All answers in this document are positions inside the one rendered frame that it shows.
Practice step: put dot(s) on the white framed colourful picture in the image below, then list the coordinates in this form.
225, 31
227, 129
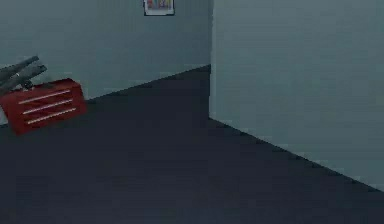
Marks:
159, 6

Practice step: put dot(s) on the red chest of drawers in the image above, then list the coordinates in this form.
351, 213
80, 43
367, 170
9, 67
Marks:
43, 106

